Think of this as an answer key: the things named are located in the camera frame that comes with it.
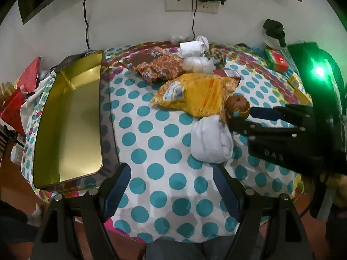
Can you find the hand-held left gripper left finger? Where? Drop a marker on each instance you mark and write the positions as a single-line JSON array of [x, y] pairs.
[[117, 192]]

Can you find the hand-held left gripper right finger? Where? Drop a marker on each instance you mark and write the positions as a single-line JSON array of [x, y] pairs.
[[226, 192]]

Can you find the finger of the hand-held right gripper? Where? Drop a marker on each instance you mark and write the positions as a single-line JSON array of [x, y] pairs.
[[264, 113], [244, 126]]

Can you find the brown round fruit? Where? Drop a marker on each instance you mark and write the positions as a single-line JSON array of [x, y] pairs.
[[237, 104]]

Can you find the large white sock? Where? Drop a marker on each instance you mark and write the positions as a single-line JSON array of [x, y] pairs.
[[211, 138]]

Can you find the yellow snack bag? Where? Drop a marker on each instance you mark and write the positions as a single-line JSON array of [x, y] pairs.
[[195, 92]]

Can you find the clear plastic bag bundle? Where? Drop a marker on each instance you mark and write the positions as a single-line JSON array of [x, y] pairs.
[[198, 64]]

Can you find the gold metal tin box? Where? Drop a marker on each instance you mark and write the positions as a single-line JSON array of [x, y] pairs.
[[73, 119]]

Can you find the white towel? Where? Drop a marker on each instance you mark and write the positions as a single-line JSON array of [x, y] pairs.
[[189, 49]]

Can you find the small white sock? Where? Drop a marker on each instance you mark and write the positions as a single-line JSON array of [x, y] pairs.
[[202, 40]]

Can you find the brown snack bag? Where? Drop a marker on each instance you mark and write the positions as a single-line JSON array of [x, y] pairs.
[[154, 65]]

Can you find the yellow cardboard box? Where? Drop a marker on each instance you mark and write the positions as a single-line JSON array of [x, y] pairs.
[[294, 80], [303, 94]]

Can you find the green and red medicine box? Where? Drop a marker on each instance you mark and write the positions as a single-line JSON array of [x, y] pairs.
[[276, 59]]

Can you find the polka dot tablecloth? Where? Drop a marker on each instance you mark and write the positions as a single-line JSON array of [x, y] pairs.
[[162, 146]]

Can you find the white plastic bottle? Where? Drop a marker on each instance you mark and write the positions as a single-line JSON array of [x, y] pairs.
[[16, 154]]

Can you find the black flat device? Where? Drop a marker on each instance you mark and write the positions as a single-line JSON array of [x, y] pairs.
[[70, 59]]

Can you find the red paper bag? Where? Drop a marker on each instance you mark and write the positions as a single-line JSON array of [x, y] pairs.
[[29, 73]]

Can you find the white wall socket plate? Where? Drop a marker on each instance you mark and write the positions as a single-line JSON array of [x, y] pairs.
[[210, 8]]

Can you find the white wall switch plate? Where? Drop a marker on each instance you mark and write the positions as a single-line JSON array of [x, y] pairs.
[[179, 1]]

